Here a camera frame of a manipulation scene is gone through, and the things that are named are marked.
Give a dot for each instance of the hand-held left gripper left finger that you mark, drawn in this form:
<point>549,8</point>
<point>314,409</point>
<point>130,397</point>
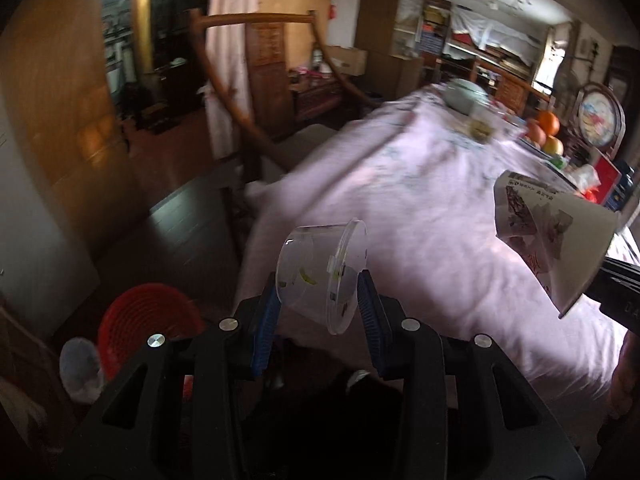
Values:
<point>265,330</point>

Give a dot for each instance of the person's right hand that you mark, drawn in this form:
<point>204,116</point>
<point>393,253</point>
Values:
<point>625,375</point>

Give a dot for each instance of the clear plastic cup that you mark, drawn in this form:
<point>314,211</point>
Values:
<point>310,260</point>

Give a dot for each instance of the tall glass-door wooden cabinet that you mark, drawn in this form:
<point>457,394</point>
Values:
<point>380,10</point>

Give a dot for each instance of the red plastic basket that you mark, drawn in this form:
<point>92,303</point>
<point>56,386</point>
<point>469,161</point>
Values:
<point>145,310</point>

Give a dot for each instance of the cardboard box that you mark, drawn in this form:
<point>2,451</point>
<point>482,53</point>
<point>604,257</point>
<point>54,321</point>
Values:
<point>346,60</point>

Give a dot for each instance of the green tissue pack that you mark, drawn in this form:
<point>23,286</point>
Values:
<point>559,162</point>

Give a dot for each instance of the white paper cup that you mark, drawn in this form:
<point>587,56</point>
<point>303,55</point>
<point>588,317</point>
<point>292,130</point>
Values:
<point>575,245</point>

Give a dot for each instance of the white dust cloth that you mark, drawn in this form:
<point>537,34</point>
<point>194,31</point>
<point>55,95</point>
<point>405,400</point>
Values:
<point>500,30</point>

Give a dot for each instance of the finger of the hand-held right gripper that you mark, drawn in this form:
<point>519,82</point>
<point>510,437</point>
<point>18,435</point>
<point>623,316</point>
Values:
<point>622,267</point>

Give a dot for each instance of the glass cup with tea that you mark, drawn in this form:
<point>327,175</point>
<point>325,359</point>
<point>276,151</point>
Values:
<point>481,129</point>

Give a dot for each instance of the red apple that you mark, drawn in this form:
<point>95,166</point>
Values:
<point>535,133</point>

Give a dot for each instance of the red flat box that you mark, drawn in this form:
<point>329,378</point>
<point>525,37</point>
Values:
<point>607,180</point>

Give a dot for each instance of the white red floral curtain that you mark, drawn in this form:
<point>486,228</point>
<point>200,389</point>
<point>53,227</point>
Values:
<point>225,110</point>

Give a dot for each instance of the yellow apple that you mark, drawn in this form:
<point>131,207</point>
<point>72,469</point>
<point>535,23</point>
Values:
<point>553,146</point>

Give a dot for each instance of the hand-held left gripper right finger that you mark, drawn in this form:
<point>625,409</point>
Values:
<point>372,325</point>

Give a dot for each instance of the cluttered shelving unit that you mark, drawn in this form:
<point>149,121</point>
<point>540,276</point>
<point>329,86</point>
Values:
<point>440,45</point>

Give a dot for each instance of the round embroidered table screen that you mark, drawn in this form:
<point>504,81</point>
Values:
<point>597,117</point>

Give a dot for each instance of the white plastic bag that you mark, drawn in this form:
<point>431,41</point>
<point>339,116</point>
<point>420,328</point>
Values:
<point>582,176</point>

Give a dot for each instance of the pale green lidded pot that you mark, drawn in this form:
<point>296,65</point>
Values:
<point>465,94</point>

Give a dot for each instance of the carved wooden chair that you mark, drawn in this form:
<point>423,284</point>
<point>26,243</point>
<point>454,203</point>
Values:
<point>510,90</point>

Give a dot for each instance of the curved wooden armchair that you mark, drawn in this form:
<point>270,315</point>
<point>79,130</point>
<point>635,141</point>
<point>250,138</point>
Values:
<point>265,50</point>

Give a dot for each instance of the orange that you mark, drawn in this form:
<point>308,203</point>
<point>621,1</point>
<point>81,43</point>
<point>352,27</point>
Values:
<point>548,123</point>

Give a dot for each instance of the dark blue pill bottle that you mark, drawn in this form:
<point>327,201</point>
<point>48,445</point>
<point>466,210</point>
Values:
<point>626,182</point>

